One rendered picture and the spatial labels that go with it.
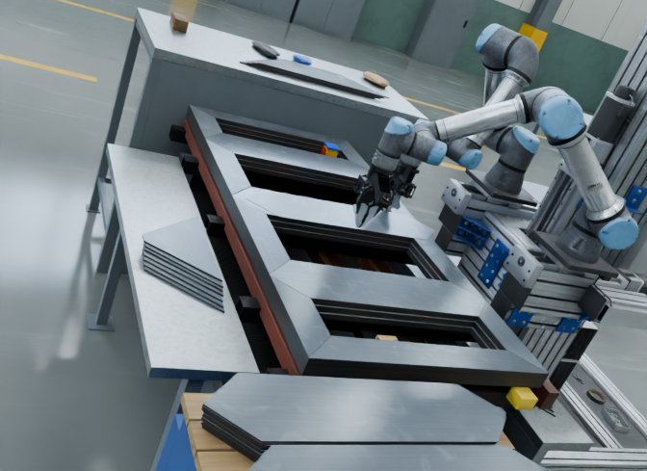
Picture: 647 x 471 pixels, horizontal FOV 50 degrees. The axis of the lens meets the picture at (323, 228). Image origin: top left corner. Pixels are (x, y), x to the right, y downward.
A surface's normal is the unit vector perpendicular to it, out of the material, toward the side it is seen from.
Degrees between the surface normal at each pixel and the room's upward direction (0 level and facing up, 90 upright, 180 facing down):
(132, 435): 0
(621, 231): 95
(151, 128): 90
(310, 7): 90
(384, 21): 90
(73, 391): 0
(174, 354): 0
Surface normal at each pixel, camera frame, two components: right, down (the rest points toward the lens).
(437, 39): 0.30, 0.50
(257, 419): 0.34, -0.85
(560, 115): -0.11, 0.30
